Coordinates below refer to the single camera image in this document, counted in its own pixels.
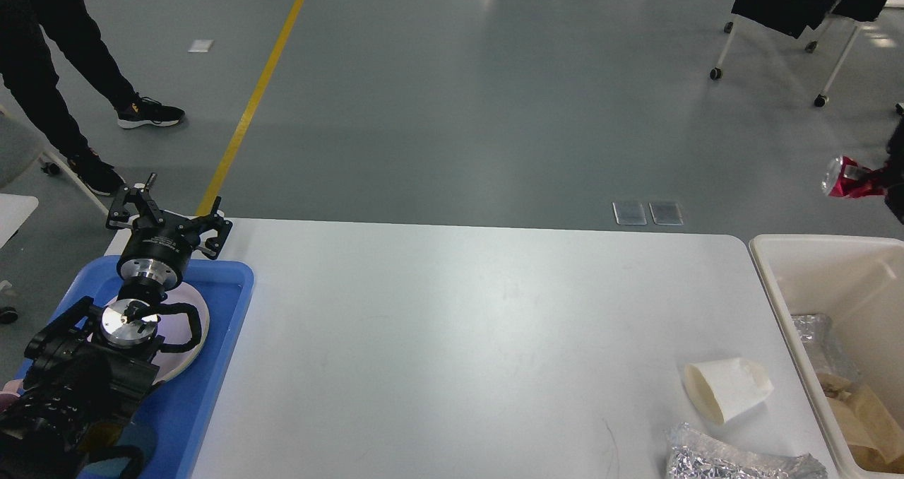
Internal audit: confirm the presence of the pink plate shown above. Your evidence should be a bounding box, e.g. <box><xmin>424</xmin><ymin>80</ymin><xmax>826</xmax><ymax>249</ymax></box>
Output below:
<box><xmin>90</xmin><ymin>283</ymin><xmax>210</xmax><ymax>384</ymax></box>

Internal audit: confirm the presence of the crushed red can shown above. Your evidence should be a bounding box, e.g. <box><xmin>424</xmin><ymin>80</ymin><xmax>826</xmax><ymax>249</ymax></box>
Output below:
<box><xmin>822</xmin><ymin>156</ymin><xmax>887</xmax><ymax>199</ymax></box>

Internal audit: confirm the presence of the person in black trousers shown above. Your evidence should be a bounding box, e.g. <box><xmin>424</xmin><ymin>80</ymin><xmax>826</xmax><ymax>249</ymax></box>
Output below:
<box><xmin>0</xmin><ymin>0</ymin><xmax>186</xmax><ymax>197</ymax></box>

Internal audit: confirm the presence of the crumpled foil piece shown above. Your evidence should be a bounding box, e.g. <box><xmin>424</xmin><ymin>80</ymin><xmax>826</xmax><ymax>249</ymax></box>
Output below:
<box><xmin>665</xmin><ymin>423</ymin><xmax>828</xmax><ymax>478</ymax></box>

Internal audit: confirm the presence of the blue plastic tray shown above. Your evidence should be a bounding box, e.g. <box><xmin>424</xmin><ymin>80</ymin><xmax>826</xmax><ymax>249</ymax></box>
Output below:
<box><xmin>14</xmin><ymin>256</ymin><xmax>254</xmax><ymax>479</ymax></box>

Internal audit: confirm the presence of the pink HOME mug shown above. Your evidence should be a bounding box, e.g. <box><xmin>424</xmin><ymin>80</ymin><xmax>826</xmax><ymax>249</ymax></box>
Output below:
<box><xmin>1</xmin><ymin>379</ymin><xmax>23</xmax><ymax>411</ymax></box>

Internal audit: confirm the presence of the brown paper bag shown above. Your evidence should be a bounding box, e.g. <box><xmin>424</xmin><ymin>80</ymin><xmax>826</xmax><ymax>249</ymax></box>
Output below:
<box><xmin>817</xmin><ymin>373</ymin><xmax>903</xmax><ymax>475</ymax></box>

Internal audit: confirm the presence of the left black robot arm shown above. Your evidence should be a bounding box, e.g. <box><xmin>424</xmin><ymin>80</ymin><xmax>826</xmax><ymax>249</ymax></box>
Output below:
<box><xmin>1</xmin><ymin>175</ymin><xmax>232</xmax><ymax>478</ymax></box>

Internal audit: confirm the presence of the teal mug yellow inside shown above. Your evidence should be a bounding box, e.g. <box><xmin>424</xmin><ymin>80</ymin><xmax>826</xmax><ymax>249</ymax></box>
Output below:
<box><xmin>78</xmin><ymin>422</ymin><xmax>158</xmax><ymax>478</ymax></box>

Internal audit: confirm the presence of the white clothes rack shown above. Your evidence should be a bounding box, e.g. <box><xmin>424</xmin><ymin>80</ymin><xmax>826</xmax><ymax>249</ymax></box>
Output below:
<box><xmin>709</xmin><ymin>11</ymin><xmax>904</xmax><ymax>116</ymax></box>

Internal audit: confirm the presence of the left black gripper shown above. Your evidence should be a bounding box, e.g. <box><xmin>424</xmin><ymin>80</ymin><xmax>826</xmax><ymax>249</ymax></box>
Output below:
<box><xmin>106</xmin><ymin>172</ymin><xmax>233</xmax><ymax>289</ymax></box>

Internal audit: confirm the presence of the white side table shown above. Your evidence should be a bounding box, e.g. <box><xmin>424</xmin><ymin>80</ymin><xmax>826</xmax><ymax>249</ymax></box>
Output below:
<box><xmin>1</xmin><ymin>193</ymin><xmax>39</xmax><ymax>248</ymax></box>

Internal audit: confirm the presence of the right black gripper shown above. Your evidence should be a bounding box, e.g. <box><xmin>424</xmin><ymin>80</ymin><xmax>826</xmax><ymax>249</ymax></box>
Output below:
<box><xmin>858</xmin><ymin>119</ymin><xmax>903</xmax><ymax>223</ymax></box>

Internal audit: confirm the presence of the aluminium foil container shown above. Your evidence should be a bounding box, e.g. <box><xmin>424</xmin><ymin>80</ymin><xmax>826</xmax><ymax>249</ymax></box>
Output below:
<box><xmin>792</xmin><ymin>314</ymin><xmax>861</xmax><ymax>391</ymax></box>

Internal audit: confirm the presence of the white paper cup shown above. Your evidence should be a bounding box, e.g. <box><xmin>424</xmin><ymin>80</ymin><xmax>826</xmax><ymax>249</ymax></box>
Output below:
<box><xmin>684</xmin><ymin>357</ymin><xmax>774</xmax><ymax>425</ymax></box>

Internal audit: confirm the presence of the white plastic bin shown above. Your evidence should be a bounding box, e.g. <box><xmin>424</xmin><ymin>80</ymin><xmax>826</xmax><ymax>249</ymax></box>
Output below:
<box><xmin>749</xmin><ymin>235</ymin><xmax>903</xmax><ymax>478</ymax></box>

